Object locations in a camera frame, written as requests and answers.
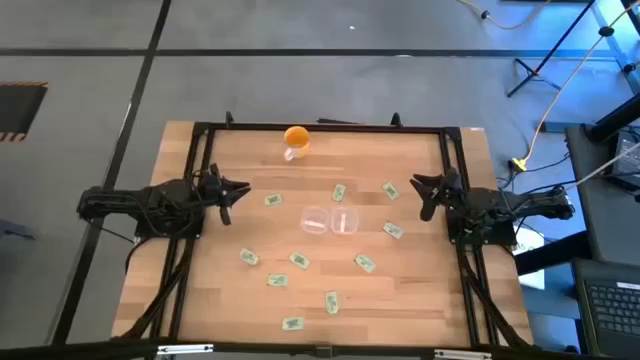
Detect silver metal bracket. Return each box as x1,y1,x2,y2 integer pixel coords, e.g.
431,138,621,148
156,343,215,356
433,349,494,360

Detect clear plastic container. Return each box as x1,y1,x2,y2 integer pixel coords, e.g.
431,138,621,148
299,205,331,236
329,205,360,236

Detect black aluminium table frame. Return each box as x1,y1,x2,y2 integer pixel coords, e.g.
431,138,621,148
112,111,536,360

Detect orange extension cord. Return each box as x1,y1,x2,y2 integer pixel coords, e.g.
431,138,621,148
457,0,640,173

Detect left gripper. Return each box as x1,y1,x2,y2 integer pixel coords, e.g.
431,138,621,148
202,162,252,227

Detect black cable bundle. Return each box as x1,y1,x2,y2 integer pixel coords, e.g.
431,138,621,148
455,243,532,350
121,237,197,342

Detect black keyboard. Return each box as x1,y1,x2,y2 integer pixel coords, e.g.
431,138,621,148
572,257,640,359

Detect black side desk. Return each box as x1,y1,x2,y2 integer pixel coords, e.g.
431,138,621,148
564,122,640,266

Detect orange mug white handle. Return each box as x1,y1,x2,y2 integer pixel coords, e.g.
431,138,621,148
282,125,312,162

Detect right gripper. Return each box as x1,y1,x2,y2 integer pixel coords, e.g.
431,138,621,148
409,167,464,223

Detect black floor mat orange stripes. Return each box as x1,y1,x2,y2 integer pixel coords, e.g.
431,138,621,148
0,81,49,143

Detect grey electronic device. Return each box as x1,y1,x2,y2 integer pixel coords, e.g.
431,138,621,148
610,128,640,187

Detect black tripod stand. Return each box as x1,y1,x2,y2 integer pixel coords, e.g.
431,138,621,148
506,0,601,99

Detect white paper sheet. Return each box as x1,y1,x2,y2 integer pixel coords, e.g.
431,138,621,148
513,227,547,291

